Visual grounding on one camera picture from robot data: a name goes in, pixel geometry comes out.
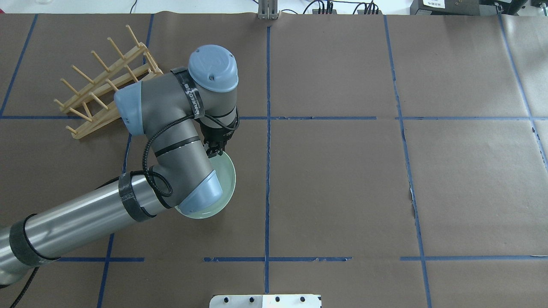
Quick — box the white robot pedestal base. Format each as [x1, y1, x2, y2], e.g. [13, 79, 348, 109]
[209, 294, 322, 308]

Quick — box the light green plate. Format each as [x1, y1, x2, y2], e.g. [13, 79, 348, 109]
[176, 152, 236, 219]

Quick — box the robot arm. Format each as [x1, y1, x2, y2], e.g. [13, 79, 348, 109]
[0, 44, 240, 288]

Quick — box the black usb hub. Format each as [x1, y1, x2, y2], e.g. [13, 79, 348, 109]
[312, 2, 337, 15]
[353, 2, 382, 15]

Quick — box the aluminium frame post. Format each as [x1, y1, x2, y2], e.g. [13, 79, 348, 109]
[255, 0, 280, 20]

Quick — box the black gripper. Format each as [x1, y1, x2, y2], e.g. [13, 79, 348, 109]
[200, 109, 240, 158]

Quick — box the black computer box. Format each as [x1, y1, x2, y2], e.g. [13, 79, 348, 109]
[409, 0, 480, 16]

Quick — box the wooden dish rack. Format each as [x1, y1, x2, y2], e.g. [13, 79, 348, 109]
[53, 24, 163, 139]

